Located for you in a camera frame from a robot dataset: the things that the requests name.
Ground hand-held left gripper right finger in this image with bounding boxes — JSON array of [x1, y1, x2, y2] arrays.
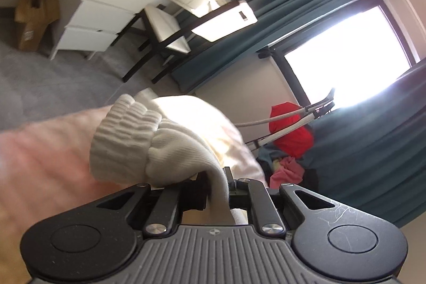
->
[[224, 167, 335, 235]]

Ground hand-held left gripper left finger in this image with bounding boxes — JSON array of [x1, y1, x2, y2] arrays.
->
[[96, 174, 214, 235]]

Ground cream white garment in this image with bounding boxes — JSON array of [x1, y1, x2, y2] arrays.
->
[[137, 88, 267, 225]]

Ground white ribbed sock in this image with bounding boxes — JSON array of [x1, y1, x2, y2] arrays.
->
[[91, 94, 234, 209]]

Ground pink cloth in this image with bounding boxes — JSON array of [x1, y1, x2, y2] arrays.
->
[[269, 157, 306, 189]]

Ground red cloth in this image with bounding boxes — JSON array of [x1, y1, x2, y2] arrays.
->
[[269, 101, 315, 159]]

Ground white and black metal rack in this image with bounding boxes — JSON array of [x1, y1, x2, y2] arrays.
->
[[233, 88, 337, 151]]

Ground teal curtain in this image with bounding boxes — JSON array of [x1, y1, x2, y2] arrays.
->
[[300, 60, 426, 229], [171, 0, 391, 96]]

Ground pink blanket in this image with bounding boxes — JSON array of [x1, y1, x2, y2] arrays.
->
[[0, 104, 140, 258]]

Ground black chair with white cushion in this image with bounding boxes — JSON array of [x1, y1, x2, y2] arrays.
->
[[121, 3, 241, 84]]

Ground white rectangular appliance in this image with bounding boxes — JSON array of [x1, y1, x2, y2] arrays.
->
[[192, 0, 259, 42]]

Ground bright window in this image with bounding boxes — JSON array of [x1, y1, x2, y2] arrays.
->
[[269, 0, 424, 112]]

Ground white drawer desk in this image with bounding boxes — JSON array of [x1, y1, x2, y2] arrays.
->
[[50, 0, 214, 61]]

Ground cardboard box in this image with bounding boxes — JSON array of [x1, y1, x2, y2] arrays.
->
[[14, 0, 61, 52]]

